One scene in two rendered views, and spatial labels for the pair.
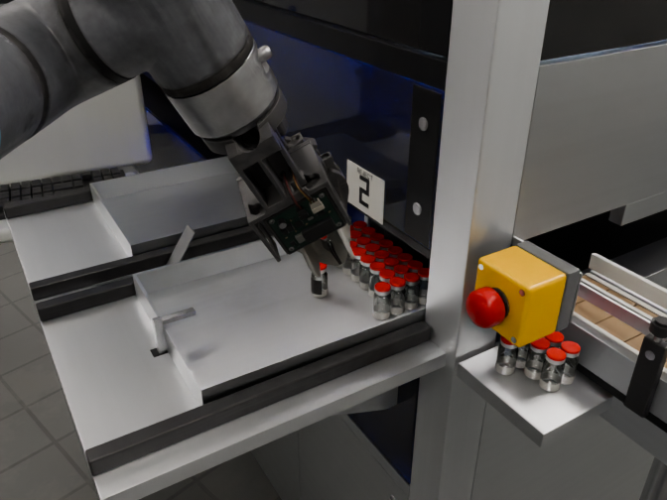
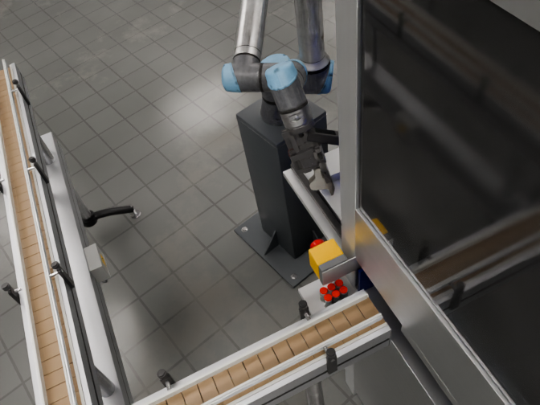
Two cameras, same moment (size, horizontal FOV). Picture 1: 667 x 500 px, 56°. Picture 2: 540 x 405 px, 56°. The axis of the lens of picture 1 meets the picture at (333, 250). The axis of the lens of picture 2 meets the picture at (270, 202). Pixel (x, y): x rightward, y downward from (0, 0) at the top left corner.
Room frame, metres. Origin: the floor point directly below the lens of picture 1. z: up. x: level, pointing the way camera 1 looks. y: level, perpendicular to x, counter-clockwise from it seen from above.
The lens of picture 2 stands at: (0.60, -0.87, 2.08)
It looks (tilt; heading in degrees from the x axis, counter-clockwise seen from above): 51 degrees down; 105
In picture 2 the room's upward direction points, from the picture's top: 11 degrees counter-clockwise
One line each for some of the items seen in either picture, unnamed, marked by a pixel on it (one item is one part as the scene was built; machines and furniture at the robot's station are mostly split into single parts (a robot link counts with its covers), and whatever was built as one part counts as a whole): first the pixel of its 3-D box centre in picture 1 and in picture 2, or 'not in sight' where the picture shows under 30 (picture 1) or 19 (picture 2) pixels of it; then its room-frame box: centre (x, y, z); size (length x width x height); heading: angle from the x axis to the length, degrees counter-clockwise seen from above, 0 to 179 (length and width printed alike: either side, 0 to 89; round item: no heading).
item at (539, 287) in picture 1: (521, 293); (327, 261); (0.54, -0.19, 0.99); 0.08 x 0.07 x 0.07; 121
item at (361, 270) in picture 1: (362, 268); not in sight; (0.74, -0.04, 0.90); 0.18 x 0.02 x 0.05; 31
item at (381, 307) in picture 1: (381, 301); not in sight; (0.66, -0.06, 0.90); 0.02 x 0.02 x 0.05
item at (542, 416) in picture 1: (541, 380); (332, 300); (0.55, -0.24, 0.87); 0.14 x 0.13 x 0.02; 121
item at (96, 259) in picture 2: not in sight; (96, 263); (-0.38, 0.08, 0.50); 0.12 x 0.05 x 0.09; 121
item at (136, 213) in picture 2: not in sight; (92, 223); (-0.75, 0.58, 0.07); 0.50 x 0.08 x 0.14; 31
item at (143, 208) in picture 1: (209, 197); not in sight; (0.98, 0.21, 0.90); 0.34 x 0.26 x 0.04; 121
